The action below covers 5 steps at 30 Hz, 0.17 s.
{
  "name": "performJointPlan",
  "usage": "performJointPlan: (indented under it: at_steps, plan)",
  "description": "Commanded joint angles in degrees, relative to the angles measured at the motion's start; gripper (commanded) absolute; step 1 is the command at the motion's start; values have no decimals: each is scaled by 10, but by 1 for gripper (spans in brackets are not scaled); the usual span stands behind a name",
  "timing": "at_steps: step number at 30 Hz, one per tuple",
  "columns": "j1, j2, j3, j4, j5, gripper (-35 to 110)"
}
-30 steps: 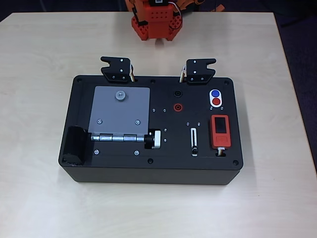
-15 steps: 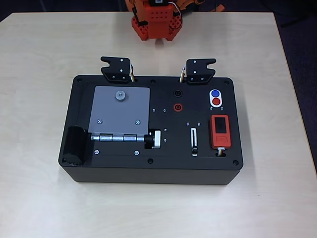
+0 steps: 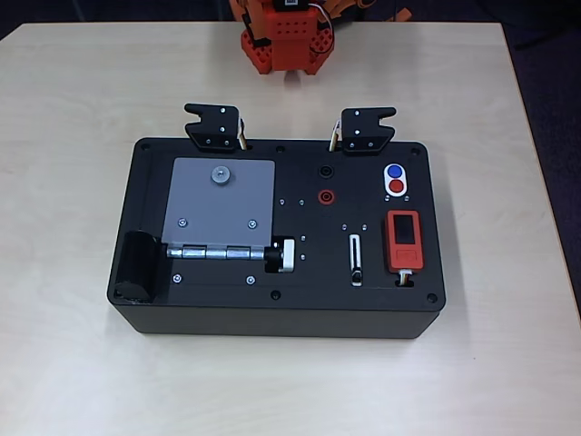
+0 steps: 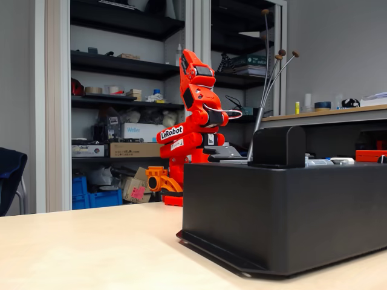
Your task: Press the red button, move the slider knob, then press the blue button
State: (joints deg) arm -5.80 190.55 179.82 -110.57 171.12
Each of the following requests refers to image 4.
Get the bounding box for white plastic bottle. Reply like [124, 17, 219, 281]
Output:
[175, 43, 184, 68]

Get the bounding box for small flexible tripod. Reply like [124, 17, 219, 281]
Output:
[220, 53, 233, 73]

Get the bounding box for white crumpled cloth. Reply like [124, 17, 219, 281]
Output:
[145, 92, 166, 104]

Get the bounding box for stack of books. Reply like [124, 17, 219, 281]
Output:
[231, 54, 269, 76]

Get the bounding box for white bundle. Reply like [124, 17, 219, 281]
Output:
[162, 110, 178, 127]

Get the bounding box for small cardboard box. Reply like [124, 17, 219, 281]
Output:
[125, 88, 143, 102]

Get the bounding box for metal coat stand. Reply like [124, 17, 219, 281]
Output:
[246, 8, 301, 161]

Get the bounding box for clear plastic bag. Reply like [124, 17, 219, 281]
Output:
[119, 109, 163, 124]

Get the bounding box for white Weller box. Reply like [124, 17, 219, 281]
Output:
[120, 122, 179, 144]

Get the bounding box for long brown cardboard box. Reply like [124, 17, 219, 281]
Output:
[109, 142, 166, 159]

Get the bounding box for black rounded holder block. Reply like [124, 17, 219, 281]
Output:
[247, 125, 307, 169]

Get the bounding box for black electronic equipment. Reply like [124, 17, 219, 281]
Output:
[91, 106, 122, 143]

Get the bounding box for red object on shelf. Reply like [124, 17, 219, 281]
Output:
[71, 77, 86, 97]

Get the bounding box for cardboard box with pink label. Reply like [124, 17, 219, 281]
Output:
[122, 166, 152, 204]

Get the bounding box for flat white labelled box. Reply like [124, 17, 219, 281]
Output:
[71, 144, 109, 158]

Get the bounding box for wooden top desk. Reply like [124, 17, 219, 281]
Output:
[260, 104, 387, 158]

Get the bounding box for grey shelf cabinet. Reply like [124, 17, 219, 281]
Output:
[34, 0, 288, 214]

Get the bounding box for black task board box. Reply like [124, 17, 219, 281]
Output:
[176, 161, 387, 279]

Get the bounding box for wide blue plastic crate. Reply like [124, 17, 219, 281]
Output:
[87, 188, 123, 209]

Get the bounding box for black and silver knob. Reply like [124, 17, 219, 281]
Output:
[329, 156, 356, 166]

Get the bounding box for narrow blue plastic crate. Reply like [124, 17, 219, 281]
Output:
[71, 176, 89, 211]

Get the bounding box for stack of papers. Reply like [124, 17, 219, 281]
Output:
[360, 91, 387, 108]

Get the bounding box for red display module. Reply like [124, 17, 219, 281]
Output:
[355, 149, 387, 164]

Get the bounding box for dark blue chair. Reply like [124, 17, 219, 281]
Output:
[0, 147, 28, 218]

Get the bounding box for white servo cable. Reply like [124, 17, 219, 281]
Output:
[204, 102, 243, 120]

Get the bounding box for metal chair frame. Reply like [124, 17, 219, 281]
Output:
[14, 176, 30, 215]

